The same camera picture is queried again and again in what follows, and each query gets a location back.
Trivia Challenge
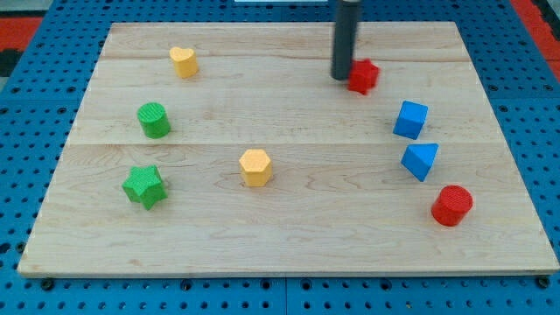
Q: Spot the yellow hexagon block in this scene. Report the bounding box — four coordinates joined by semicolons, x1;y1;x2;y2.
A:
239;149;272;187

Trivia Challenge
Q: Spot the green star block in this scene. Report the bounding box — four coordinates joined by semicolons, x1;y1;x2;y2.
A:
122;165;168;210

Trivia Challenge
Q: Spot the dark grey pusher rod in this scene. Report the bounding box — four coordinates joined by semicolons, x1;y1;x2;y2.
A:
331;0;361;81

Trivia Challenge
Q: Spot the red cylinder block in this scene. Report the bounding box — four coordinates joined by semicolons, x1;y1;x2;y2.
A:
431;185;473;227

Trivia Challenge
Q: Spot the green cylinder block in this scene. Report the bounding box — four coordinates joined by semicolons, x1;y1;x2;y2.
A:
136;102;171;139

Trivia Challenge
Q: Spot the light wooden board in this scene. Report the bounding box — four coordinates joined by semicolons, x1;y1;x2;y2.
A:
17;22;559;278

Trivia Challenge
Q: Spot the blue cube block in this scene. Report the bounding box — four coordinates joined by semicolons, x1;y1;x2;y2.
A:
393;101;429;140

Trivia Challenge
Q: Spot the yellow heart block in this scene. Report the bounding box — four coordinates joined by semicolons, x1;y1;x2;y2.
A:
169;46;199;79

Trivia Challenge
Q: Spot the red star block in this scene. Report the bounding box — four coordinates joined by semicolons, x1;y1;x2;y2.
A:
347;59;380;95

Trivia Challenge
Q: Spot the blue triangle block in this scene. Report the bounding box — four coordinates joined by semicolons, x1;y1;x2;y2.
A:
401;143;439;182

